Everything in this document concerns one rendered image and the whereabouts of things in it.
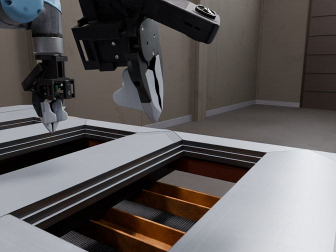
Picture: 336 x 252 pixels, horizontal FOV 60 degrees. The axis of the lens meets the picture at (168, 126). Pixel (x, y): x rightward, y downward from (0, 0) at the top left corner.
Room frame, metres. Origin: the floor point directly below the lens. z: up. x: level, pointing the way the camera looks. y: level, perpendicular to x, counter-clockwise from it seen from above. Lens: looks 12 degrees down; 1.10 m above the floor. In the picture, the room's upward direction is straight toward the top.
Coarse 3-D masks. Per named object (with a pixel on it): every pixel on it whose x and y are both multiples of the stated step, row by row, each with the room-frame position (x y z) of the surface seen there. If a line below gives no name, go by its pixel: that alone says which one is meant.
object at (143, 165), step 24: (24, 120) 1.28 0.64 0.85; (0, 144) 0.86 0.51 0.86; (24, 144) 0.91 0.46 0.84; (48, 144) 0.98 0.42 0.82; (192, 144) 0.88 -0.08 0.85; (120, 168) 0.65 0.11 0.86; (144, 168) 0.72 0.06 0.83; (72, 192) 0.53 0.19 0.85; (96, 192) 0.57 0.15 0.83; (24, 216) 0.45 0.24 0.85; (48, 216) 0.47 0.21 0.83
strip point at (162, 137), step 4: (136, 136) 0.94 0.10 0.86; (140, 136) 0.94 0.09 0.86; (144, 136) 0.94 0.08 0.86; (148, 136) 0.94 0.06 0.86; (152, 136) 0.94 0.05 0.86; (156, 136) 0.94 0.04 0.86; (160, 136) 0.94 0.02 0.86; (164, 136) 0.94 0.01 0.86; (168, 136) 0.94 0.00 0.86; (160, 140) 0.88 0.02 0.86; (164, 140) 0.88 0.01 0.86; (168, 140) 0.88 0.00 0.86
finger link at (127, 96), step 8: (152, 72) 0.38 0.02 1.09; (128, 80) 0.37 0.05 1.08; (152, 80) 0.38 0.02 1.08; (120, 88) 0.39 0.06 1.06; (128, 88) 0.38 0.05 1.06; (136, 88) 0.38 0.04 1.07; (152, 88) 0.38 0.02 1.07; (120, 96) 0.39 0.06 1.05; (128, 96) 0.39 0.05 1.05; (136, 96) 0.38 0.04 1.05; (152, 96) 0.37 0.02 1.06; (120, 104) 0.40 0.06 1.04; (128, 104) 0.39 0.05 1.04; (136, 104) 0.39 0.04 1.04; (144, 104) 0.37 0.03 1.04; (152, 104) 0.38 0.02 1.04; (152, 112) 0.39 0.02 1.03; (160, 112) 0.40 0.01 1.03; (152, 120) 0.41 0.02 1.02
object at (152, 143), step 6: (120, 138) 0.91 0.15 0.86; (126, 138) 0.91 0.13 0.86; (132, 138) 0.91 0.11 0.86; (138, 138) 0.91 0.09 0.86; (144, 138) 0.91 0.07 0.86; (138, 144) 0.84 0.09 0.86; (144, 144) 0.84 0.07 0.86; (150, 144) 0.84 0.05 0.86; (156, 144) 0.84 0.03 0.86; (162, 144) 0.84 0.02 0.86; (168, 144) 0.84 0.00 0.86
